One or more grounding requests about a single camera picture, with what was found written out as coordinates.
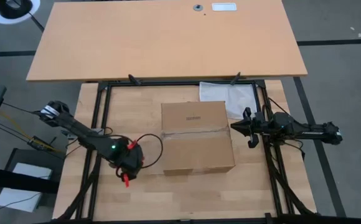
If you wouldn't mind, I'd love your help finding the black side table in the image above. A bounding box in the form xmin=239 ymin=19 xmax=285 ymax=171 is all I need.
xmin=0 ymin=147 xmax=67 ymax=224

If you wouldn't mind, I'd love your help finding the white rectangular desk plate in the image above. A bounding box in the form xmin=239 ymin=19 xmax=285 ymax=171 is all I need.
xmin=212 ymin=2 xmax=238 ymax=12

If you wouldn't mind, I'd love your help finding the white mesh zip pouch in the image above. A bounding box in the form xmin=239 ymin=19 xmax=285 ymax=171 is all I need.
xmin=199 ymin=81 xmax=258 ymax=121

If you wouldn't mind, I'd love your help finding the brown cardboard box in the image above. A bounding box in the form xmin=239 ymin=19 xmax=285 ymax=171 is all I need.
xmin=161 ymin=100 xmax=236 ymax=177

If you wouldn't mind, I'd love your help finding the black clamp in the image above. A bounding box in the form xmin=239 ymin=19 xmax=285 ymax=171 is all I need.
xmin=128 ymin=73 xmax=143 ymax=86
xmin=230 ymin=72 xmax=242 ymax=86

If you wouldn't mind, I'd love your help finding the grey metal bracket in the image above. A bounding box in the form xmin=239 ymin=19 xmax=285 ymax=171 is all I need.
xmin=61 ymin=128 xmax=105 ymax=140

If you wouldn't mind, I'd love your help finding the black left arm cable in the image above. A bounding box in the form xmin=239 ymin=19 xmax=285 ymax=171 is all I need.
xmin=99 ymin=126 xmax=164 ymax=170

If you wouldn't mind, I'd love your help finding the light wooden desk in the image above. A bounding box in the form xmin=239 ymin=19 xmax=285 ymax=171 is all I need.
xmin=26 ymin=0 xmax=308 ymax=82

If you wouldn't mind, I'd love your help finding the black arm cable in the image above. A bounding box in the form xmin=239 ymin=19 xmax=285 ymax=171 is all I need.
xmin=266 ymin=96 xmax=292 ymax=116
xmin=99 ymin=126 xmax=164 ymax=170

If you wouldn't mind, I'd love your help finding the black aluminium frame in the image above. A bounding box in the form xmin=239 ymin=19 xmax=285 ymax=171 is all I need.
xmin=35 ymin=79 xmax=361 ymax=224

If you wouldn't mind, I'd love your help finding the thin black floor cable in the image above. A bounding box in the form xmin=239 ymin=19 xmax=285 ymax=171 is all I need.
xmin=1 ymin=101 xmax=44 ymax=116

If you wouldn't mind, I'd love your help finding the yellow cable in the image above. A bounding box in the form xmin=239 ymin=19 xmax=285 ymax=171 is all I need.
xmin=0 ymin=110 xmax=59 ymax=153

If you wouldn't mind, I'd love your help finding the black electronics hub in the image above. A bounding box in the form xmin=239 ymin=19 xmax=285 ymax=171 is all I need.
xmin=27 ymin=135 xmax=59 ymax=153

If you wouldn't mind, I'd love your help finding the black tower column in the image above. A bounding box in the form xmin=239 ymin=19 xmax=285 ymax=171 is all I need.
xmin=0 ymin=0 xmax=34 ymax=19

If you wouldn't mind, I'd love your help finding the white flat box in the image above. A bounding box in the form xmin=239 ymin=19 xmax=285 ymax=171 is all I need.
xmin=0 ymin=162 xmax=53 ymax=213

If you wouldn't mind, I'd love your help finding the black horizontal bar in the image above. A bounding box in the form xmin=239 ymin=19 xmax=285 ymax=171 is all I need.
xmin=0 ymin=164 xmax=60 ymax=194

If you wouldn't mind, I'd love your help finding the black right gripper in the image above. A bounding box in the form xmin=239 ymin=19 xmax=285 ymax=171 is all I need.
xmin=230 ymin=112 xmax=267 ymax=149

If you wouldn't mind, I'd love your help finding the white round floor disc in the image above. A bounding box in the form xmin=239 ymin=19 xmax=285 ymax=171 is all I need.
xmin=0 ymin=0 xmax=41 ymax=25

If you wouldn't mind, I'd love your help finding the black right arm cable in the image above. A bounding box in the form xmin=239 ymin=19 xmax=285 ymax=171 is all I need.
xmin=266 ymin=96 xmax=292 ymax=116

